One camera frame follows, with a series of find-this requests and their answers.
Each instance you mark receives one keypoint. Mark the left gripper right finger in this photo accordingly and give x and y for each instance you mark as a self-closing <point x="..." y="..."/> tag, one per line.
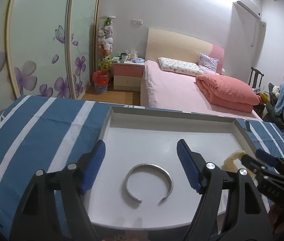
<point x="246" y="217"/>

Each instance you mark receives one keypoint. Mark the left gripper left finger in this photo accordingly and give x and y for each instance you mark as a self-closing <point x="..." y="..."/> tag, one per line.
<point x="36" y="217"/>

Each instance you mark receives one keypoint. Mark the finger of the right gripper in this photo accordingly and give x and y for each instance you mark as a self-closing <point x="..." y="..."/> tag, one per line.
<point x="254" y="166"/>
<point x="273" y="161"/>

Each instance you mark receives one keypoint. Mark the yellow wristwatch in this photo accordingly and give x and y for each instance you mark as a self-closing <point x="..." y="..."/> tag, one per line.
<point x="233" y="163"/>

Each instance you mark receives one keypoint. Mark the folded salmon duvet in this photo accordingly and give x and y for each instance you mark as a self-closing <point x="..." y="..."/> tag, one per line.
<point x="227" y="92"/>

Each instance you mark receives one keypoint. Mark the blue white striped tablecloth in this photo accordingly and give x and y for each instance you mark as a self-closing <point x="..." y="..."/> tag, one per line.
<point x="49" y="133"/>

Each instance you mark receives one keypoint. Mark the dark wooden chair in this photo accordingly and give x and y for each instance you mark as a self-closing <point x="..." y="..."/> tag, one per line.
<point x="255" y="79"/>

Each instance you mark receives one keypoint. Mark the purple floral pillow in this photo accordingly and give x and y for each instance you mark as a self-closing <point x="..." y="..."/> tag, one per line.
<point x="207" y="64"/>

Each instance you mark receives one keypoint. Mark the grey cardboard tray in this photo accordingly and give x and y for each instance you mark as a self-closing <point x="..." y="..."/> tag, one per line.
<point x="141" y="184"/>

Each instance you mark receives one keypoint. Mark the bed with pink sheet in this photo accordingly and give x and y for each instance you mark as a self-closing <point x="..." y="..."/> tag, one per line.
<point x="168" y="90"/>

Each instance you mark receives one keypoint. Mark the white patterned pillow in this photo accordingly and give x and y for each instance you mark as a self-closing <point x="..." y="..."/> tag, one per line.
<point x="179" y="67"/>

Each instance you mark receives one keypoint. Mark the white air conditioner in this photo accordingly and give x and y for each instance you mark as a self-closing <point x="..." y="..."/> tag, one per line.
<point x="248" y="12"/>

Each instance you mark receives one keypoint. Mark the beige pink headboard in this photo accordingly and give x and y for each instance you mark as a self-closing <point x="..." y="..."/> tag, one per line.
<point x="178" y="46"/>

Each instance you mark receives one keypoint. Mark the pink nightstand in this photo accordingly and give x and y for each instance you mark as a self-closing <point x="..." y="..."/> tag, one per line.
<point x="127" y="75"/>

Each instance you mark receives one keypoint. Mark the red waste bin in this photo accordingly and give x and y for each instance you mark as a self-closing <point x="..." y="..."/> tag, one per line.
<point x="101" y="80"/>

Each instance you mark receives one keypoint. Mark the white mug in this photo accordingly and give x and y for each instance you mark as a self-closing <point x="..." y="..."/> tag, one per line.
<point x="124" y="57"/>

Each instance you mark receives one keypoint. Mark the sliding wardrobe with purple flowers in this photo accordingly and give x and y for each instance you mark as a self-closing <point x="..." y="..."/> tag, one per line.
<point x="46" y="48"/>

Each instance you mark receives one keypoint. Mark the plush toy tower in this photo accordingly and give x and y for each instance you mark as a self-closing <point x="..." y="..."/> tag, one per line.
<point x="105" y="42"/>

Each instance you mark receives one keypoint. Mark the wall socket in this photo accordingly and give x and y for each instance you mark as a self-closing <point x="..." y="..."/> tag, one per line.
<point x="137" y="22"/>

